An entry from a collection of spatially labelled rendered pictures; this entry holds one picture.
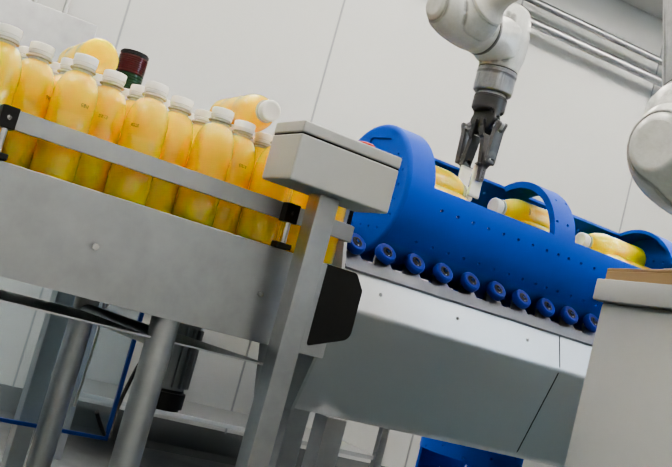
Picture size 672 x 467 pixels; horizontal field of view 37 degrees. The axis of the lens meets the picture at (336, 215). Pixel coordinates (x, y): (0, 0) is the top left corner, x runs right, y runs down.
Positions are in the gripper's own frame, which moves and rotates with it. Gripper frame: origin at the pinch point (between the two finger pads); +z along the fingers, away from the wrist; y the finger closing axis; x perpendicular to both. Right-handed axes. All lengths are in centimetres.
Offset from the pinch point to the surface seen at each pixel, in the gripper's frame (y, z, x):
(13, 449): 34, 80, 70
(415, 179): -13.7, 6.7, 23.8
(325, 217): -31, 22, 51
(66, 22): 310, -72, 19
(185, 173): -20, 21, 73
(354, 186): -34, 16, 49
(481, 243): -13.1, 14.1, 3.2
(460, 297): -11.2, 25.9, 3.6
